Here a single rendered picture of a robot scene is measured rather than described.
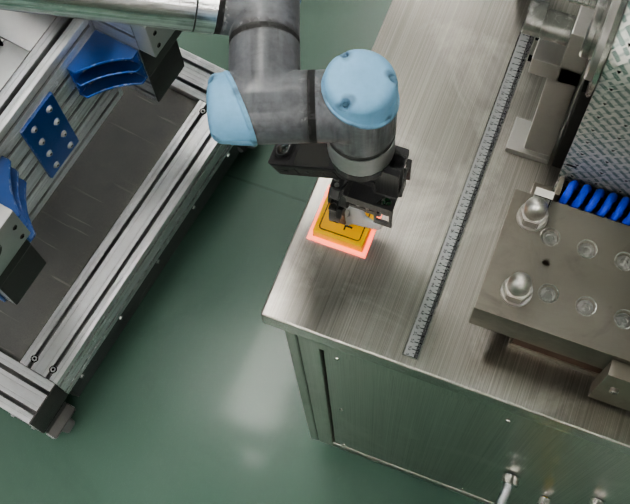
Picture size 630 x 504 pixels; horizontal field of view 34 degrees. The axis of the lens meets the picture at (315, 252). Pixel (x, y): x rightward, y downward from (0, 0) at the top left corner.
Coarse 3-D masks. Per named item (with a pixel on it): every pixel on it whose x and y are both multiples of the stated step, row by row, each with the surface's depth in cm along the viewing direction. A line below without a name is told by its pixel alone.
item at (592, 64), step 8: (616, 0) 99; (616, 8) 99; (624, 8) 99; (608, 16) 99; (608, 24) 99; (608, 32) 99; (616, 32) 99; (600, 40) 100; (600, 48) 100; (592, 56) 102; (600, 56) 101; (592, 64) 102; (592, 72) 103
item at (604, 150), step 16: (592, 112) 108; (608, 112) 107; (624, 112) 106; (592, 128) 111; (608, 128) 110; (624, 128) 109; (576, 144) 116; (592, 144) 114; (608, 144) 113; (624, 144) 112; (576, 160) 119; (592, 160) 117; (608, 160) 116; (624, 160) 115; (576, 176) 122; (592, 176) 121; (608, 176) 119; (624, 176) 118; (624, 192) 121
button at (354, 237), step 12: (324, 204) 135; (324, 216) 134; (372, 216) 134; (324, 228) 134; (336, 228) 134; (348, 228) 134; (360, 228) 133; (336, 240) 134; (348, 240) 133; (360, 240) 133
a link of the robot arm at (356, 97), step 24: (336, 72) 100; (360, 72) 100; (384, 72) 100; (336, 96) 99; (360, 96) 99; (384, 96) 99; (336, 120) 102; (360, 120) 100; (384, 120) 102; (336, 144) 107; (360, 144) 105; (384, 144) 107
